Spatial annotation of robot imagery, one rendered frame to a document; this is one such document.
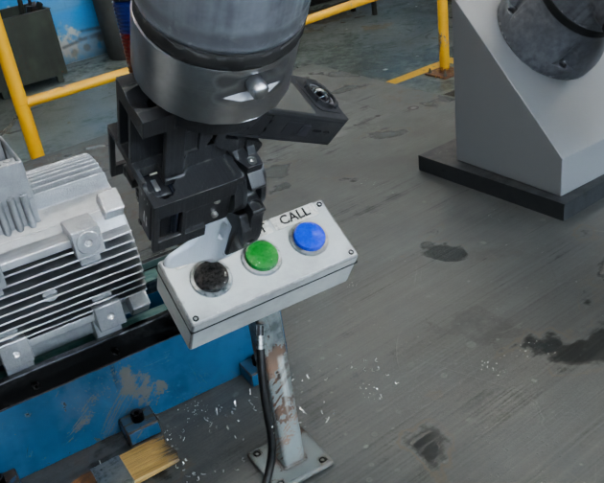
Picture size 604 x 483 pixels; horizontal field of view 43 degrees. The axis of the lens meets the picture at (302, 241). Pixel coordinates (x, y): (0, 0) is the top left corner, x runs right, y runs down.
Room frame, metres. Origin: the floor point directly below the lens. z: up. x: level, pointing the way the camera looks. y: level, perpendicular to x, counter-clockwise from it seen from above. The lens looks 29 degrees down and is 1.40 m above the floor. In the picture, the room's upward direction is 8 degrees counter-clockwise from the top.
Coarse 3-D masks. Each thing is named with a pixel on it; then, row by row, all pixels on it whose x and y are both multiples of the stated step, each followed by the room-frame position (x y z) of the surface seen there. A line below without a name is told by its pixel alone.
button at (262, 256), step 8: (248, 248) 0.59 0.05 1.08; (256, 248) 0.59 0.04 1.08; (264, 248) 0.59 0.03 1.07; (272, 248) 0.59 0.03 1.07; (248, 256) 0.58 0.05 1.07; (256, 256) 0.58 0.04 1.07; (264, 256) 0.58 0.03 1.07; (272, 256) 0.58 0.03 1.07; (248, 264) 0.58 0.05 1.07; (256, 264) 0.58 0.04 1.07; (264, 264) 0.58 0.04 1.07; (272, 264) 0.58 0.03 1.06
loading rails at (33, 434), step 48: (144, 336) 0.72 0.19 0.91; (240, 336) 0.77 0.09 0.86; (0, 384) 0.65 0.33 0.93; (48, 384) 0.67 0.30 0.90; (96, 384) 0.69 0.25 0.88; (144, 384) 0.71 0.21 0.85; (192, 384) 0.74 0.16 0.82; (0, 432) 0.64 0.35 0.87; (48, 432) 0.66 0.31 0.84; (96, 432) 0.68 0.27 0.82; (144, 432) 0.67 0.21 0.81; (0, 480) 0.61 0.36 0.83
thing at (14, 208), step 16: (0, 144) 0.78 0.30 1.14; (0, 160) 0.77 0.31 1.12; (16, 160) 0.71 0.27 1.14; (0, 176) 0.70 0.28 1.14; (16, 176) 0.70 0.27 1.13; (0, 192) 0.69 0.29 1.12; (16, 192) 0.70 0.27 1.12; (32, 192) 0.71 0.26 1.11; (0, 208) 0.69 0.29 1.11; (16, 208) 0.70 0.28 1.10; (32, 208) 0.71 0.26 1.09; (0, 224) 0.69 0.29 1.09; (16, 224) 0.69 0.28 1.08; (32, 224) 0.70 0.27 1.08
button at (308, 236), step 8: (304, 224) 0.62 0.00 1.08; (312, 224) 0.62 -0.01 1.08; (296, 232) 0.61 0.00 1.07; (304, 232) 0.61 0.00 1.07; (312, 232) 0.61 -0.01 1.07; (320, 232) 0.61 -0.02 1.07; (296, 240) 0.60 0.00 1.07; (304, 240) 0.60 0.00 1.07; (312, 240) 0.60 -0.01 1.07; (320, 240) 0.60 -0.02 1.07; (304, 248) 0.60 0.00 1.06; (312, 248) 0.60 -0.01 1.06
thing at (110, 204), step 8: (104, 192) 0.73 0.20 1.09; (112, 192) 0.73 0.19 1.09; (96, 200) 0.73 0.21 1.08; (104, 200) 0.72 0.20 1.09; (112, 200) 0.72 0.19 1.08; (120, 200) 0.72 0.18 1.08; (104, 208) 0.71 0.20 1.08; (112, 208) 0.71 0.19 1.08; (120, 208) 0.72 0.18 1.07; (104, 216) 0.72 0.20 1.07; (112, 216) 0.72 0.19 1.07; (136, 296) 0.72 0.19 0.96; (144, 296) 0.72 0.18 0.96; (128, 304) 0.72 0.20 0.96; (136, 304) 0.72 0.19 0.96; (144, 304) 0.72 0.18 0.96; (136, 312) 0.72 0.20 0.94
